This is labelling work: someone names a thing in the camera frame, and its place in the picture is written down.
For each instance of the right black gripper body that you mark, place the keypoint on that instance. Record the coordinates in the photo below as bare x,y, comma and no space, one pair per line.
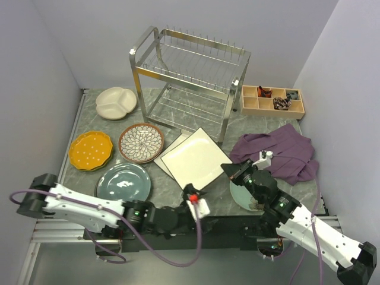
244,176

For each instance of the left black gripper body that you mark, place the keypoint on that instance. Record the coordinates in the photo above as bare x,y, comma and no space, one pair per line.
183,214

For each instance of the light green plate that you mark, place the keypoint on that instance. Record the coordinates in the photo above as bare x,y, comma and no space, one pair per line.
244,198

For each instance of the white square plate black rim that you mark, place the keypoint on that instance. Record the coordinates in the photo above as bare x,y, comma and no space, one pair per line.
197,160

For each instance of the cream square plate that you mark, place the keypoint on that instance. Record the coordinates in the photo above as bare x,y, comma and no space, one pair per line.
161,159

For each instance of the dark teal round plate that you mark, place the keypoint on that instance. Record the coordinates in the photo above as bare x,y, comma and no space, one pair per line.
125,182

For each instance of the floral patterned plate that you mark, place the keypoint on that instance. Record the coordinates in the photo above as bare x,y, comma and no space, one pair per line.
141,132
140,152

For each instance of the orange dotted scalloped plate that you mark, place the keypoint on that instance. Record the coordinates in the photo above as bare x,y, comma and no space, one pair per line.
90,149

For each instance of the cream divided plate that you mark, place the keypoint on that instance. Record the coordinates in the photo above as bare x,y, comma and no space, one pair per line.
115,103

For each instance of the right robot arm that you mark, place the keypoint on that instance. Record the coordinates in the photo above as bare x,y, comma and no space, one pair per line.
353,262

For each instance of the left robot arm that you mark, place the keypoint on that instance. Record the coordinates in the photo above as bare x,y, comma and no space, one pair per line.
46,198

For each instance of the steel dish rack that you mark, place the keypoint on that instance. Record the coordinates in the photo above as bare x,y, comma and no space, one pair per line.
186,82

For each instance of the black base beam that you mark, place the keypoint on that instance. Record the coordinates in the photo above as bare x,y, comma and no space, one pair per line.
218,232

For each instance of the purple cloth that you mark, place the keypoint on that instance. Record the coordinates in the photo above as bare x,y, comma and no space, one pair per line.
293,153

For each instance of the wooden compartment tray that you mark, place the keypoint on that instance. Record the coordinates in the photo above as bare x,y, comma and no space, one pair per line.
251,104

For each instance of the patterned cloth item in tray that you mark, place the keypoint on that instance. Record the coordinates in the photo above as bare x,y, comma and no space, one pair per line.
281,103

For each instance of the orange black item in tray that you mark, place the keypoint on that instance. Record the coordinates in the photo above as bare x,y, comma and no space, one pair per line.
264,92

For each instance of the grey item in tray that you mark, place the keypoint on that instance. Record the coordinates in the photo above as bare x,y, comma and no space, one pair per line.
292,95

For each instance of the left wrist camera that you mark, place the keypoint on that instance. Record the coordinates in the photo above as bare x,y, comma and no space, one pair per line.
198,207

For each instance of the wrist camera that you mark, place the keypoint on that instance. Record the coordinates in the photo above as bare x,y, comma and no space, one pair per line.
198,207
264,160

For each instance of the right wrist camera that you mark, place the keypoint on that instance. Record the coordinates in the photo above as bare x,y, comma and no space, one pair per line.
264,160

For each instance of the aluminium rail frame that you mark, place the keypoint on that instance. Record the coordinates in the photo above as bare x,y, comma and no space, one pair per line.
56,234

